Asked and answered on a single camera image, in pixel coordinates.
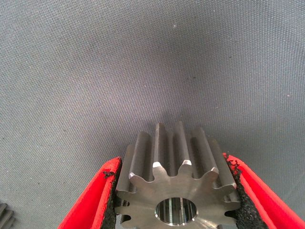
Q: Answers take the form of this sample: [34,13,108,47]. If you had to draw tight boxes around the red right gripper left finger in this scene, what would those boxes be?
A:
[58,156,123,229]

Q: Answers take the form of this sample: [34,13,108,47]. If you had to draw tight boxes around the larger steel gear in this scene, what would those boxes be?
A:
[115,121,241,229]

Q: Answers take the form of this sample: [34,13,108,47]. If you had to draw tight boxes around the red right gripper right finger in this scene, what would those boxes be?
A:
[223,152,305,229]

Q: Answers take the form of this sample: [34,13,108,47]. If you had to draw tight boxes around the dark grey table cloth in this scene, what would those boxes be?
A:
[0,0,305,229]

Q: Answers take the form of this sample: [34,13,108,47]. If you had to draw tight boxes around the small steel gear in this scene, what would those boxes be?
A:
[0,202,16,229]

